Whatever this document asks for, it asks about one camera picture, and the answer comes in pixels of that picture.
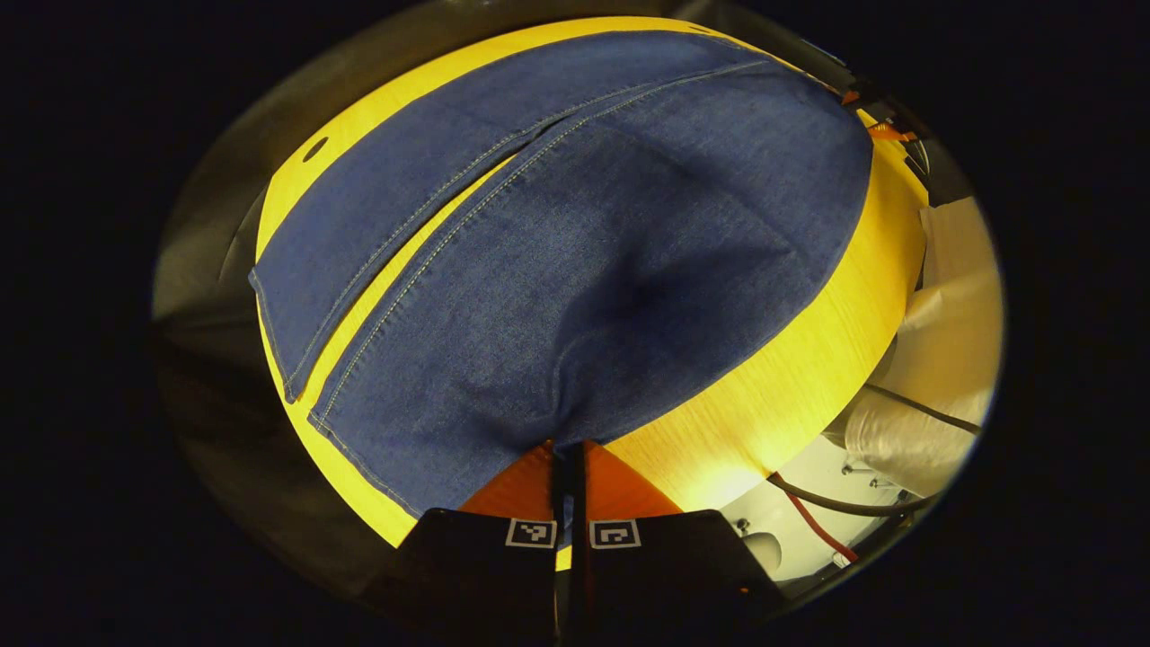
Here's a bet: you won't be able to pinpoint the thick black cable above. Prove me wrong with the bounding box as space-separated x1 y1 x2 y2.
766 471 942 518

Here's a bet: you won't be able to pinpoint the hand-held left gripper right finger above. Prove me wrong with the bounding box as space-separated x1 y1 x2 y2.
573 440 784 647

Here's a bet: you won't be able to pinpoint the person's beige clothing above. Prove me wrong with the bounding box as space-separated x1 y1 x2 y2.
843 196 1005 501

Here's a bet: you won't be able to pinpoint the blue jeans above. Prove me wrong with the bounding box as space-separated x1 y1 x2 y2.
249 31 874 520

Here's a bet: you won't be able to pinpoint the red cable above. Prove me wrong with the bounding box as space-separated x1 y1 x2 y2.
780 489 861 567

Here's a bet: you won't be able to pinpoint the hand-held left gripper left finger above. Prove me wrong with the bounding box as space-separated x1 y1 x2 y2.
373 440 567 647

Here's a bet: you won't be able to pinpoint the thin black cable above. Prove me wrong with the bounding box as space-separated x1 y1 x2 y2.
861 383 986 438

